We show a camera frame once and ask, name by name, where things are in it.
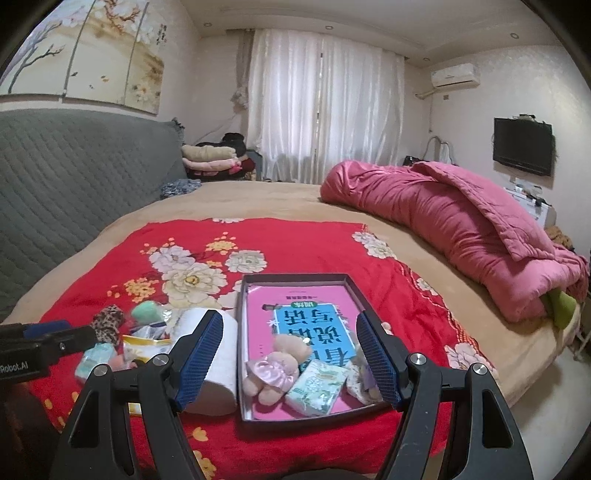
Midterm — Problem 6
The white floral scrunchie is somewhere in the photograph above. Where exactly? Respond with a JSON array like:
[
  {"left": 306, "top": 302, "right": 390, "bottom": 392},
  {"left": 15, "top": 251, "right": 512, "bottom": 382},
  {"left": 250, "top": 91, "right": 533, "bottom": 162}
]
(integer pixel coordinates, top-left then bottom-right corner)
[{"left": 346, "top": 361, "right": 383, "bottom": 406}]

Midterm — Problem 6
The green tissue pack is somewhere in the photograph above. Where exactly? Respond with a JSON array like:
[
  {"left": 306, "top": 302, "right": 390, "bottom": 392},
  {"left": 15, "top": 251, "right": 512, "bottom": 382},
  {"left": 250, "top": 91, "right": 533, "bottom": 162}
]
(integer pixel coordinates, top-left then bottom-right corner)
[
  {"left": 74, "top": 343, "right": 117, "bottom": 383},
  {"left": 284, "top": 360, "right": 348, "bottom": 417}
]

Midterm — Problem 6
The leopard print scrunchie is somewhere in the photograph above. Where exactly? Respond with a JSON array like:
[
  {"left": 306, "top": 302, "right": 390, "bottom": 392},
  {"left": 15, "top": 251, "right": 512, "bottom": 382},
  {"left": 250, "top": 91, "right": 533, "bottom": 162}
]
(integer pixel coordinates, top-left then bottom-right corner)
[{"left": 90, "top": 305, "right": 125, "bottom": 347}]

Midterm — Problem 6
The yellow wet wipes pack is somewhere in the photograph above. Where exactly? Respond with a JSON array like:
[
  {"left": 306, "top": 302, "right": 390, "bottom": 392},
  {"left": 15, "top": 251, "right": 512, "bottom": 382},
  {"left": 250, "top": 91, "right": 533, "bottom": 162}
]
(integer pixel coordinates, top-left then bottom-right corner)
[{"left": 120, "top": 333, "right": 177, "bottom": 418}]

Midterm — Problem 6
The green makeup sponge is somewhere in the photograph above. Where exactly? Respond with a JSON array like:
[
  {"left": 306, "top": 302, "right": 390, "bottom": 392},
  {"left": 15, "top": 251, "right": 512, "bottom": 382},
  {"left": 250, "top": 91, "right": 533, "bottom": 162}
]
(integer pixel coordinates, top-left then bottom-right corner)
[{"left": 130, "top": 300, "right": 165, "bottom": 325}]

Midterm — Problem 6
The plush bear pink dress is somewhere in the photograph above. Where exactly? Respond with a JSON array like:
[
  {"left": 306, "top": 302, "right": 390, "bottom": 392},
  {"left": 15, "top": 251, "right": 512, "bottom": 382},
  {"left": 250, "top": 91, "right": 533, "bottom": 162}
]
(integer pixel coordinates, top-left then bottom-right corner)
[{"left": 242, "top": 334, "right": 312, "bottom": 407}]

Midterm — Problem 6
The plush bear purple dress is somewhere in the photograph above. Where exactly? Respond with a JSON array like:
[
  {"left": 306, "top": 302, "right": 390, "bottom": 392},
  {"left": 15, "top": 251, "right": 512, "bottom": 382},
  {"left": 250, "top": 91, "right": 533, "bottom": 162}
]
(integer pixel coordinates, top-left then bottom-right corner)
[{"left": 351, "top": 343, "right": 378, "bottom": 390}]

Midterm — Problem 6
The blue white wipes packet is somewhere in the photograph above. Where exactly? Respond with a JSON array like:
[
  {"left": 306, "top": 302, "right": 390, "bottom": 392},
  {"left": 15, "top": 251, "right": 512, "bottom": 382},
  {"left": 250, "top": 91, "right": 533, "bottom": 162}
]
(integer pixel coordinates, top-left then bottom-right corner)
[{"left": 130, "top": 321, "right": 168, "bottom": 340}]

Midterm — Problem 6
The white paper towel roll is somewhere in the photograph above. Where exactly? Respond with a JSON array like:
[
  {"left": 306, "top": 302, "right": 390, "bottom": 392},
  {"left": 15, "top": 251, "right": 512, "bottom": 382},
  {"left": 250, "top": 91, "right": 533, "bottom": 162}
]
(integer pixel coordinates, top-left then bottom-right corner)
[{"left": 184, "top": 310, "right": 238, "bottom": 417}]

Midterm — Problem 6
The pink makeup sponge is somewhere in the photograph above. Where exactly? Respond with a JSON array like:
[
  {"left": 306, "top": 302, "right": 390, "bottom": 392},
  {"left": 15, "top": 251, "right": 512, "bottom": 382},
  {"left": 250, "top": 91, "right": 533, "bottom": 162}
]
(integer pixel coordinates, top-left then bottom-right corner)
[{"left": 108, "top": 354, "right": 138, "bottom": 372}]

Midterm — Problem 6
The pink and blue book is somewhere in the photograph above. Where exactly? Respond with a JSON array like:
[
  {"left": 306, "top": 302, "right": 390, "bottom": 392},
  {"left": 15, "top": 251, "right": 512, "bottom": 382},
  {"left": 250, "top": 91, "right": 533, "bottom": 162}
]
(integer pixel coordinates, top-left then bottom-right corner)
[{"left": 245, "top": 284, "right": 385, "bottom": 422}]

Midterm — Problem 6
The red floral blanket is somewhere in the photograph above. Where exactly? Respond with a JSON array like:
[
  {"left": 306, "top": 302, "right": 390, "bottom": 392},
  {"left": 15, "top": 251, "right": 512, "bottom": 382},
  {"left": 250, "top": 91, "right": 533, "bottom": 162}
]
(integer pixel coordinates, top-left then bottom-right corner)
[{"left": 44, "top": 218, "right": 484, "bottom": 479}]

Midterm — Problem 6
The pink rolled duvet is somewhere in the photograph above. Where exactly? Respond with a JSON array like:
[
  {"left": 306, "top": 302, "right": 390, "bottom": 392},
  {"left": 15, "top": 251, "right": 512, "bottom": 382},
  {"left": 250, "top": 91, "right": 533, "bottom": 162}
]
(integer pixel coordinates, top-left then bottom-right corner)
[{"left": 321, "top": 161, "right": 589, "bottom": 323}]

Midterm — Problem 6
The grey quilted headboard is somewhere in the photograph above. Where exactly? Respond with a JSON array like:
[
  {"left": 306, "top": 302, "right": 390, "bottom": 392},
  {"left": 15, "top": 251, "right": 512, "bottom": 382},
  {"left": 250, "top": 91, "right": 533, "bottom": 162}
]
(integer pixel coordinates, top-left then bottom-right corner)
[{"left": 1, "top": 109, "right": 185, "bottom": 318}]

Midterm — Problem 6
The blue patterned cloth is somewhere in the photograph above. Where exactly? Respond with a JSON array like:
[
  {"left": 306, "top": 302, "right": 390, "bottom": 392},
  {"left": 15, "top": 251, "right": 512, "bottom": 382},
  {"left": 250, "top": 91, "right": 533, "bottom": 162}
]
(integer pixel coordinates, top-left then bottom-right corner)
[{"left": 160, "top": 179, "right": 201, "bottom": 200}]

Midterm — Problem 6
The green cloth under duvet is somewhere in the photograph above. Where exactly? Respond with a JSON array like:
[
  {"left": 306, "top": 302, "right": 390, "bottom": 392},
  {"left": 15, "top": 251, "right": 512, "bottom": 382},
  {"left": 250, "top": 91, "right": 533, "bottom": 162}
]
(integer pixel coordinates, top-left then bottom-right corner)
[{"left": 540, "top": 288, "right": 578, "bottom": 330}]

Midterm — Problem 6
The stack of folded clothes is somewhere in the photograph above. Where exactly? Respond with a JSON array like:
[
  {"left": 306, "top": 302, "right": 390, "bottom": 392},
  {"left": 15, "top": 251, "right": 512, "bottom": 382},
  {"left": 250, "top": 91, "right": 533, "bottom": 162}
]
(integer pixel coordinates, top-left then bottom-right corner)
[{"left": 181, "top": 132, "right": 262, "bottom": 182}]

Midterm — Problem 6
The white sheer curtain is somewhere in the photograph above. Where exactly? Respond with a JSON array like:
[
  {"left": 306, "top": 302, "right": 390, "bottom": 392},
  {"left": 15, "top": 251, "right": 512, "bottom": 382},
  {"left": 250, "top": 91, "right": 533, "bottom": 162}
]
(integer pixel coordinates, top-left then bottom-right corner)
[{"left": 247, "top": 29, "right": 406, "bottom": 184}]

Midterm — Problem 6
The white air conditioner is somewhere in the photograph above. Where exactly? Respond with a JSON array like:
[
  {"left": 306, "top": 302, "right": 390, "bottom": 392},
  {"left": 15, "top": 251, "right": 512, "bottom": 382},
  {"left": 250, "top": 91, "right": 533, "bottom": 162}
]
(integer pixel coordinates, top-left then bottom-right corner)
[{"left": 431, "top": 63, "right": 480, "bottom": 89}]

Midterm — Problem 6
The black wall television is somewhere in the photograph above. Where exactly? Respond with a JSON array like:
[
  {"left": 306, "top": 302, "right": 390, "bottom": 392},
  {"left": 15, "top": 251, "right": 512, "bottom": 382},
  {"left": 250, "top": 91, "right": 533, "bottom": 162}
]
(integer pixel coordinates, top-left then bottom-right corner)
[{"left": 493, "top": 118, "right": 555, "bottom": 177}]

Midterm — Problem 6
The floral wall painting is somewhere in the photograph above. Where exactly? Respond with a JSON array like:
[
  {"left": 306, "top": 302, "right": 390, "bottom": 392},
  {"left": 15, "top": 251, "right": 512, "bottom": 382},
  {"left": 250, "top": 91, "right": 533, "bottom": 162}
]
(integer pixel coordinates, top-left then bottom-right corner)
[{"left": 1, "top": 0, "right": 167, "bottom": 115}]

